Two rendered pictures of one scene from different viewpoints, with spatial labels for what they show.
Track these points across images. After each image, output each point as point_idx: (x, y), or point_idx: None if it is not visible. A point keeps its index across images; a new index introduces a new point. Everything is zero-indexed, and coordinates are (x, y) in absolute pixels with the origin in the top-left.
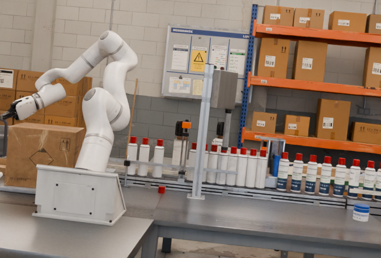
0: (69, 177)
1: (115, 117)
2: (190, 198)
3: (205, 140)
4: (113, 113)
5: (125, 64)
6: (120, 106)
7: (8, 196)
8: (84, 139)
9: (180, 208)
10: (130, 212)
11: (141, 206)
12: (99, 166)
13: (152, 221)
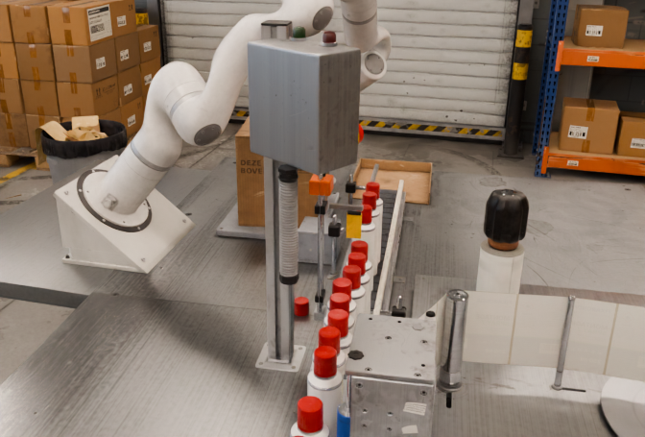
0: None
1: (170, 118)
2: (262, 347)
3: (265, 230)
4: (166, 109)
5: (254, 19)
6: (176, 101)
7: (219, 199)
8: None
9: (165, 326)
10: (132, 276)
11: (175, 286)
12: (106, 182)
13: (79, 293)
